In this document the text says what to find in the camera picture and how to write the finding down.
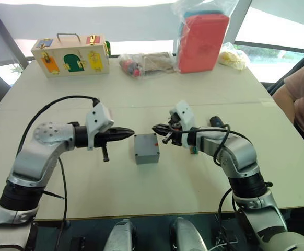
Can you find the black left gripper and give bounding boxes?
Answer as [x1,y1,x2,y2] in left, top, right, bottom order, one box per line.
[93,126,136,163]

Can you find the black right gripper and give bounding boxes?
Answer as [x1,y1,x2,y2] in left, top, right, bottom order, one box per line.
[151,115,184,147]

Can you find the grey plastic junction box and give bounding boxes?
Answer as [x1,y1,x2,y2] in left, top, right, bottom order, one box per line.
[133,133,160,165]

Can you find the coral red foam box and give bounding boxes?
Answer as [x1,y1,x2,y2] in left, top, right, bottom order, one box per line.
[179,13,230,74]

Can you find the wooden lock box coloured doors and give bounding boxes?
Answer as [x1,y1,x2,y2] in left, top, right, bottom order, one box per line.
[31,33,111,79]

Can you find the plastic bag of small toys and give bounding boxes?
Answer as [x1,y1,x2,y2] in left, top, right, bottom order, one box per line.
[117,53,145,81]

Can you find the bagged brown flat board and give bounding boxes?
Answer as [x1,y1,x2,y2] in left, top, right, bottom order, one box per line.
[141,51,180,74]

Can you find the large clear plastic bag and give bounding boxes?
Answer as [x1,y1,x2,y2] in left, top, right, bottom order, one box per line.
[170,0,240,75]

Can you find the bag of yellow items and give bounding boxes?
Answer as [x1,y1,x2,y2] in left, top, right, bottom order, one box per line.
[218,41,251,71]

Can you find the silver rounded cover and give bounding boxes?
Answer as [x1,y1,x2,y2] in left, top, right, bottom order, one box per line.
[103,218,137,251]
[169,216,208,251]

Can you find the teal foam block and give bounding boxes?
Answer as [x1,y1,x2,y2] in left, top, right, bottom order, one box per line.
[183,9,223,19]

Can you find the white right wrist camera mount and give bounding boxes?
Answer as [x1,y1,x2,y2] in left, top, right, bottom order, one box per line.
[169,100,198,149]

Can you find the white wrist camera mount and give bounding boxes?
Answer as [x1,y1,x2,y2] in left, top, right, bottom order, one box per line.
[85,102,115,152]
[169,100,198,149]

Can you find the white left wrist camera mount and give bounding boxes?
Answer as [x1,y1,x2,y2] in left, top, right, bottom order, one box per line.
[85,102,115,152]

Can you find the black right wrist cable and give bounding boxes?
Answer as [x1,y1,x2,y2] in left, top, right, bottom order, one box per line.
[167,122,254,167]

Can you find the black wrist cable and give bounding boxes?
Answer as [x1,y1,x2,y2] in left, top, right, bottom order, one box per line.
[167,122,254,167]
[15,95,101,163]

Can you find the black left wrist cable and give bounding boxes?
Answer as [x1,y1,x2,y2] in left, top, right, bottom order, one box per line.
[15,95,101,163]

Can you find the thin black hanging cable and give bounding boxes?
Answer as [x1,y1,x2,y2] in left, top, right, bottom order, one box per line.
[57,156,68,229]

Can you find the black looped cable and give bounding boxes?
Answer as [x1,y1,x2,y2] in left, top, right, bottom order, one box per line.
[217,188,243,236]

